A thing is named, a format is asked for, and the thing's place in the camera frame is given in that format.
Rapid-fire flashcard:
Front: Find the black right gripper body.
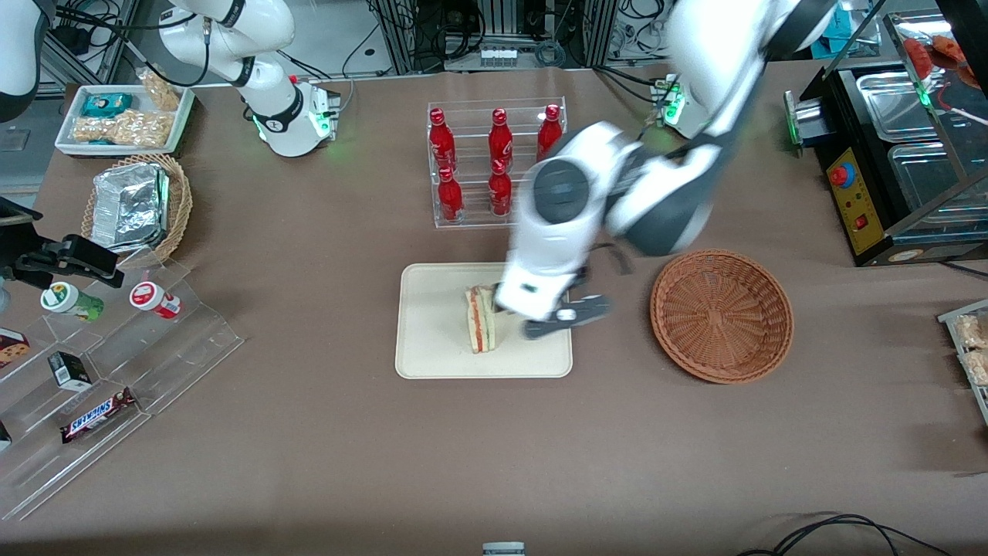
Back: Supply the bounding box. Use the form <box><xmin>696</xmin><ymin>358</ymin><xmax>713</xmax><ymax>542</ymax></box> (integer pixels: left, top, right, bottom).
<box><xmin>0</xmin><ymin>230</ymin><xmax>72</xmax><ymax>291</ymax></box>

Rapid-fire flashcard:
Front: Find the triangular sandwich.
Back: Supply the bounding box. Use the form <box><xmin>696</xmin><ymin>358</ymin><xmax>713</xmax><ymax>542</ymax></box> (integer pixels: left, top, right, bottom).
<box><xmin>465</xmin><ymin>283</ymin><xmax>500</xmax><ymax>355</ymax></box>

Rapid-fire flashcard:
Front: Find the cream rectangular tray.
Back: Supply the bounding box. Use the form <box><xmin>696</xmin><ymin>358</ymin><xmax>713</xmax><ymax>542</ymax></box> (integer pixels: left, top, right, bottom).
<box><xmin>394</xmin><ymin>262</ymin><xmax>574</xmax><ymax>380</ymax></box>

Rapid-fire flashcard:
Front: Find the oval tan wicker basket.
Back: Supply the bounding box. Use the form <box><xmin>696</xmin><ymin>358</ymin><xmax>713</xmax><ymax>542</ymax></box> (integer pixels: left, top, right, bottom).
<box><xmin>80</xmin><ymin>152</ymin><xmax>194</xmax><ymax>265</ymax></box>

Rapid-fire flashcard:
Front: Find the round brown wicker basket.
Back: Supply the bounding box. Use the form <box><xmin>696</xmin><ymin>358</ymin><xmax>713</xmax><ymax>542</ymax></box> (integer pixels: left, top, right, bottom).
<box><xmin>649</xmin><ymin>249</ymin><xmax>795</xmax><ymax>385</ymax></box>

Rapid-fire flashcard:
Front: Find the white tray with snack bags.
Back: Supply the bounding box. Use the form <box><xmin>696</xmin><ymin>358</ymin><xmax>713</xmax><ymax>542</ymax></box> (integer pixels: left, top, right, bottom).
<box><xmin>937</xmin><ymin>299</ymin><xmax>988</xmax><ymax>426</ymax></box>

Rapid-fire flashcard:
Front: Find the green capped white cup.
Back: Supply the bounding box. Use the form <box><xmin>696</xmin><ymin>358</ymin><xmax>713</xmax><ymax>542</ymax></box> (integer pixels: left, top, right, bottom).
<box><xmin>40</xmin><ymin>281</ymin><xmax>105</xmax><ymax>324</ymax></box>

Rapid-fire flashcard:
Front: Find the silver foil packet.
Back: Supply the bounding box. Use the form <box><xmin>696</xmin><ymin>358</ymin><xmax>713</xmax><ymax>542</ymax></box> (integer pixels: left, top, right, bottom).
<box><xmin>90</xmin><ymin>163</ymin><xmax>171</xmax><ymax>253</ymax></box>

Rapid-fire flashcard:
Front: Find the red capped white cup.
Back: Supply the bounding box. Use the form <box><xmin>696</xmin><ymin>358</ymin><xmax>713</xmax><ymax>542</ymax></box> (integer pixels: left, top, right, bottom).
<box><xmin>129</xmin><ymin>281</ymin><xmax>183</xmax><ymax>320</ymax></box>

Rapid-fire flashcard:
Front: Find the clear acrylic bottle rack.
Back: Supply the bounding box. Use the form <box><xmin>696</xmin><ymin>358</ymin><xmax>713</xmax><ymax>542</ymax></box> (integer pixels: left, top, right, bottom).
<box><xmin>427</xmin><ymin>97</ymin><xmax>567</xmax><ymax>230</ymax></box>

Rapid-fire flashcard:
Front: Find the brown cookie box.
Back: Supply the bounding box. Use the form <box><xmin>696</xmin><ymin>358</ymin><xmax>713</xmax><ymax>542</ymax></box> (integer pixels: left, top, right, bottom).
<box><xmin>0</xmin><ymin>327</ymin><xmax>32</xmax><ymax>370</ymax></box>

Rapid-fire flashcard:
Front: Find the red cola bottle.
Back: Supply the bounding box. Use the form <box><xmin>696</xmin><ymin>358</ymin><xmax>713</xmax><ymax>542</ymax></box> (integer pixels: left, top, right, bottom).
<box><xmin>536</xmin><ymin>104</ymin><xmax>563</xmax><ymax>163</ymax></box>
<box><xmin>437</xmin><ymin>166</ymin><xmax>465</xmax><ymax>225</ymax></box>
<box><xmin>428</xmin><ymin>107</ymin><xmax>457</xmax><ymax>174</ymax></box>
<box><xmin>488</xmin><ymin>159</ymin><xmax>513</xmax><ymax>219</ymax></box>
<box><xmin>488</xmin><ymin>107</ymin><xmax>514</xmax><ymax>172</ymax></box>

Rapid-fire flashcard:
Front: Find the small black box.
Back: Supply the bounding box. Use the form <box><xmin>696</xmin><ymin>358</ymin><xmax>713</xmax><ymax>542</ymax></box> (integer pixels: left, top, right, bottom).
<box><xmin>47</xmin><ymin>351</ymin><xmax>93</xmax><ymax>392</ymax></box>

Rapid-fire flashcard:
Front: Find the clear acrylic stepped display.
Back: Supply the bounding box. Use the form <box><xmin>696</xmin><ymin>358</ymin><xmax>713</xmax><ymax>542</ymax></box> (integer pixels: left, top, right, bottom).
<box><xmin>0</xmin><ymin>257</ymin><xmax>245</xmax><ymax>523</ymax></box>

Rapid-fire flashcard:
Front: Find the large clear nut bag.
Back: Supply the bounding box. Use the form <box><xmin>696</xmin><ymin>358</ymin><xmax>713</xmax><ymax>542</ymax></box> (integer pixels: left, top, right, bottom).
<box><xmin>70</xmin><ymin>110</ymin><xmax>173</xmax><ymax>149</ymax></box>

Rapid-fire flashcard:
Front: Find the teal snack packet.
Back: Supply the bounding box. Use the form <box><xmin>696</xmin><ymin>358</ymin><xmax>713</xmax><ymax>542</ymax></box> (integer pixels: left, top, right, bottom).
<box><xmin>80</xmin><ymin>93</ymin><xmax>134</xmax><ymax>119</ymax></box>

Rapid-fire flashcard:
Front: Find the Snickers chocolate bar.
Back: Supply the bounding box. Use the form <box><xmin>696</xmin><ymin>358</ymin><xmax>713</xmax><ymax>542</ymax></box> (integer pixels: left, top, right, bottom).
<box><xmin>60</xmin><ymin>387</ymin><xmax>137</xmax><ymax>445</ymax></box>

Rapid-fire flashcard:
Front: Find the small clear nut bag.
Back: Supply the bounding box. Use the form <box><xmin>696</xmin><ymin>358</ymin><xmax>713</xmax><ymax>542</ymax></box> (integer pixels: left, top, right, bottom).
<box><xmin>137</xmin><ymin>67</ymin><xmax>183</xmax><ymax>112</ymax></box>

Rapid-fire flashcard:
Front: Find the black heating machine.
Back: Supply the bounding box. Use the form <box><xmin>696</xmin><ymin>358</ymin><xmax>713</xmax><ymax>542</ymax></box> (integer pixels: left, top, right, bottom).
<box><xmin>783</xmin><ymin>12</ymin><xmax>988</xmax><ymax>268</ymax></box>

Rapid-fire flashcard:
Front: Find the black floor cable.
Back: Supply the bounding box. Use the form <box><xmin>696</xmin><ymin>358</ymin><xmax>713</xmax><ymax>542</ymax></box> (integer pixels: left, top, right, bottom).
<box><xmin>736</xmin><ymin>513</ymin><xmax>955</xmax><ymax>556</ymax></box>

